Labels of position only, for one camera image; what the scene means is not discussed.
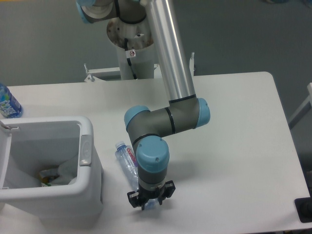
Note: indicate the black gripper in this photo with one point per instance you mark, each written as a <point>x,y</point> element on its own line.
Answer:
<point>142,196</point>

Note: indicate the clear plastic bottle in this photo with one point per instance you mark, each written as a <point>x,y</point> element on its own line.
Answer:
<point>127,160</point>

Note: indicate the white plastic wrapper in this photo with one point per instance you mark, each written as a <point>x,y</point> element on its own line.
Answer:
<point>67,172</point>

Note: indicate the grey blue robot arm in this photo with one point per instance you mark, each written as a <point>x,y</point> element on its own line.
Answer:
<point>147,129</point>

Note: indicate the trash inside the can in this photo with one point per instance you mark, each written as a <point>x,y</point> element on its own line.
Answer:
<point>46,177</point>

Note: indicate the white plastic trash can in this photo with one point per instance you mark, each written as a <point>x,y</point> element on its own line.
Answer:
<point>30,145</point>

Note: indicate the black clamp at table edge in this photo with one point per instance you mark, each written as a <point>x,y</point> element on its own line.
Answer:
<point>304,209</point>

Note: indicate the blue labelled water bottle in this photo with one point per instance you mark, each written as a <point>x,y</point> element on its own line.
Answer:
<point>9,106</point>

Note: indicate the white pedestal base frame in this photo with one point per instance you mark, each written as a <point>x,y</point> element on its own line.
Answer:
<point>111,74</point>

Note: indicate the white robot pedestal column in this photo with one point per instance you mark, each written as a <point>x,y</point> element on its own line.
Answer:
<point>135,48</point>

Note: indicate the white frame at right edge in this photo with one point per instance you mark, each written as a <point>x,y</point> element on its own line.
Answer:
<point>302,110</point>

